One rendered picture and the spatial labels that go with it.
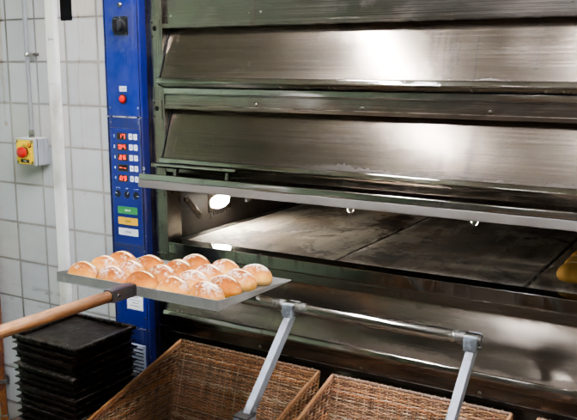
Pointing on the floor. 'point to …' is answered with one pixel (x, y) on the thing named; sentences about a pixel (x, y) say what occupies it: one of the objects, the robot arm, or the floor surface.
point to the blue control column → (130, 59)
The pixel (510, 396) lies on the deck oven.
